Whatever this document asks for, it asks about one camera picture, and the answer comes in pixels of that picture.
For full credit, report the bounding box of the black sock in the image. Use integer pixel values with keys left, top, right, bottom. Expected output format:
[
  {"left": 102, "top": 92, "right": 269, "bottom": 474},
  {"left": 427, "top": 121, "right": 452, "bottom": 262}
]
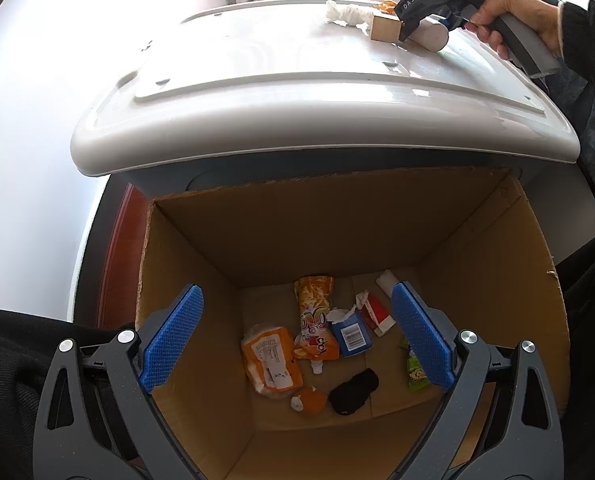
[{"left": 327, "top": 367, "right": 379, "bottom": 416}]

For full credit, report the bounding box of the beige paper cup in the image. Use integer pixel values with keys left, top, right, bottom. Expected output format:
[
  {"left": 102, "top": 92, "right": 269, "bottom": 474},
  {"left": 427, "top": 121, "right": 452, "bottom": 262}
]
[{"left": 411, "top": 15, "right": 449, "bottom": 53}]

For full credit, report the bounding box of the wooden block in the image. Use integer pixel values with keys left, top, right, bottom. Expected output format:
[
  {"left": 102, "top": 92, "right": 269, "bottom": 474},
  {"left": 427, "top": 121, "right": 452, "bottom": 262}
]
[{"left": 370, "top": 14, "right": 403, "bottom": 42}]

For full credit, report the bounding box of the blue milk carton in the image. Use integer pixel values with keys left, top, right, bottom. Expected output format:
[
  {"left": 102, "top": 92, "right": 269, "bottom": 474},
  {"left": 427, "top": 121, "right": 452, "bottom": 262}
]
[{"left": 327, "top": 305, "right": 373, "bottom": 357}]

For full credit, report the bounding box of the green snack bag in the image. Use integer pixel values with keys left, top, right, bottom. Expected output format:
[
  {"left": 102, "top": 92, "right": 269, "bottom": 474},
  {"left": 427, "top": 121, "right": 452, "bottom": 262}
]
[{"left": 400, "top": 335, "right": 431, "bottom": 392}]

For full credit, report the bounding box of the orange plush sock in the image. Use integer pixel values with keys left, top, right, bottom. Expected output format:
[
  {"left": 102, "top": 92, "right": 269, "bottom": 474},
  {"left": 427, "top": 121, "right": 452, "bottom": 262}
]
[{"left": 290, "top": 386, "right": 328, "bottom": 415}]

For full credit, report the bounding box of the orange drink pouch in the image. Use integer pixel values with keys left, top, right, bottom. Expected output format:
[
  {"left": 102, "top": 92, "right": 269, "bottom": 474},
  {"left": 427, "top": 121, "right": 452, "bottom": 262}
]
[{"left": 293, "top": 275, "right": 341, "bottom": 375}]

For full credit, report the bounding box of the person's right forearm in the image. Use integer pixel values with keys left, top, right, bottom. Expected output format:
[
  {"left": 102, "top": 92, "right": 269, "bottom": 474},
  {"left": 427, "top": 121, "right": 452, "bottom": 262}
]
[{"left": 560, "top": 0, "right": 595, "bottom": 91}]

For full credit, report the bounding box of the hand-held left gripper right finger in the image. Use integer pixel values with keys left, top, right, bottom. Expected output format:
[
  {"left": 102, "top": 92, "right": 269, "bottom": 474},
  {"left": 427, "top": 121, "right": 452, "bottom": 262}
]
[{"left": 390, "top": 281, "right": 564, "bottom": 480}]

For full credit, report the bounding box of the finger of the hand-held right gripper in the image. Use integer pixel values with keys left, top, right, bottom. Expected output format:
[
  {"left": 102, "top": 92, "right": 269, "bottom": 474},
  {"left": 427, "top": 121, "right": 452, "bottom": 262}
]
[{"left": 397, "top": 12, "right": 421, "bottom": 42}]

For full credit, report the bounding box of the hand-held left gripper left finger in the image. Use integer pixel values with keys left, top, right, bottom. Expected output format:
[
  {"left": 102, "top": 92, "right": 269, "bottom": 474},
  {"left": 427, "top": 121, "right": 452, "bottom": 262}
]
[{"left": 33, "top": 284, "right": 205, "bottom": 480}]

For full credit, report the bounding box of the red and white wrapper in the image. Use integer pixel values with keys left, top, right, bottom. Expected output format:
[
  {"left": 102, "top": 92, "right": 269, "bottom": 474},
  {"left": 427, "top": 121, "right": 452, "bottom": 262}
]
[{"left": 355, "top": 290, "right": 395, "bottom": 337}]

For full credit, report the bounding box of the white crumpled tissue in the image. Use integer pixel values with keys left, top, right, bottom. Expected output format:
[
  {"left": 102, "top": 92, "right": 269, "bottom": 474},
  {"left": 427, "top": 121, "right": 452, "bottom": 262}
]
[{"left": 325, "top": 0, "right": 378, "bottom": 36}]

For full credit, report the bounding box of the white foam cylinder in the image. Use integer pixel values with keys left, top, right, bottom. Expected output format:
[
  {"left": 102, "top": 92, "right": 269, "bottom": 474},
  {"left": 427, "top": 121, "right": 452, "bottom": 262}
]
[{"left": 376, "top": 269, "right": 403, "bottom": 297}]

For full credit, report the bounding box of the brown cardboard box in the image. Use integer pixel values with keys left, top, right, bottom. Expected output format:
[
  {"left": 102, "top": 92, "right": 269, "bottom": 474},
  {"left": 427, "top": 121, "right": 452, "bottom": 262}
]
[{"left": 134, "top": 166, "right": 571, "bottom": 480}]

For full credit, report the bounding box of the orange tissue pack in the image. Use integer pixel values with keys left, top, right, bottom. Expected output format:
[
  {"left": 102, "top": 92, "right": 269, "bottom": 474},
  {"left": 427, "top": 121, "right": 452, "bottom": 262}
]
[{"left": 240, "top": 325, "right": 304, "bottom": 401}]

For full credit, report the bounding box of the person's right hand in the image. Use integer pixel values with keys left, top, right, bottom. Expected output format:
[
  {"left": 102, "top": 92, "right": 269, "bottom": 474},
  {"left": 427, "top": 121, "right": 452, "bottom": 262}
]
[{"left": 465, "top": 0, "right": 563, "bottom": 61}]

